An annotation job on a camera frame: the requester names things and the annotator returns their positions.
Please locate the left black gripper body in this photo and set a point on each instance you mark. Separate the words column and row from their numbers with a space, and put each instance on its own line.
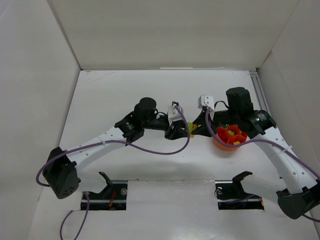
column 170, row 130

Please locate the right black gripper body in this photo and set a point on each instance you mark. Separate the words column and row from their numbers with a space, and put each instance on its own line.
column 208, row 125

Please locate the lime green long lego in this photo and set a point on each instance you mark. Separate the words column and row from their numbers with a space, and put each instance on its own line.
column 192, row 126

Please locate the yellow curved lego piece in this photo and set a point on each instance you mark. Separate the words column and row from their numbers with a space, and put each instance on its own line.
column 191, row 133

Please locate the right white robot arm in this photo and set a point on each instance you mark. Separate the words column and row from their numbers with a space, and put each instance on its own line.
column 302, row 191

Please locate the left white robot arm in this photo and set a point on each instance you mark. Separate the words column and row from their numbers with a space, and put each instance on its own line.
column 63, row 167

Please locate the orange round divided container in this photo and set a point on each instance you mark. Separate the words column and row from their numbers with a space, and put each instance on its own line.
column 234, row 140

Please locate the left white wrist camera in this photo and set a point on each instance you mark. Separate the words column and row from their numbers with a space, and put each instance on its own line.
column 174, row 112

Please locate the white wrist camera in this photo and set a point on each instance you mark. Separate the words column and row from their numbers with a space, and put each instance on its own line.
column 174, row 112
column 205, row 101

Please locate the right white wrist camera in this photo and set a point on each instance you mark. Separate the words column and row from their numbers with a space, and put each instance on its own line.
column 205, row 101

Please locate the aluminium rail on right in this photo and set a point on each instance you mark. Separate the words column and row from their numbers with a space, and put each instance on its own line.
column 262, row 102

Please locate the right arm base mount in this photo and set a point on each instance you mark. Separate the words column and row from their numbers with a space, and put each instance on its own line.
column 231, row 195

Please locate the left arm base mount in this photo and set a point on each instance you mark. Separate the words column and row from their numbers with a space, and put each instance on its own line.
column 103, row 193

